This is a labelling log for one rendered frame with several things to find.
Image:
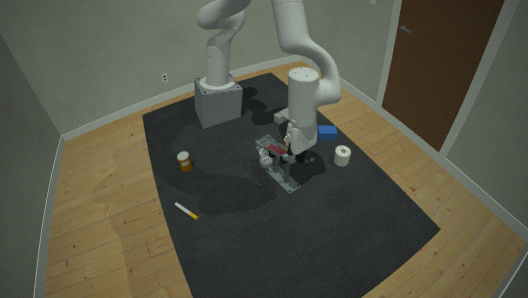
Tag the blue rectangular block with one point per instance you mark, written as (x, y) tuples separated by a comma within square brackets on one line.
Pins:
[(327, 133)]

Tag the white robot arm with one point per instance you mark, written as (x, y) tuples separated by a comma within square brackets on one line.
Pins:
[(306, 92)]

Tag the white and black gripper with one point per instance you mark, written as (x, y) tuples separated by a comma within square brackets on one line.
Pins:
[(300, 139)]

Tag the white cylinder with yellow cap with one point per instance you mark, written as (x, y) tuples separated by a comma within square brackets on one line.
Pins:
[(186, 211)]

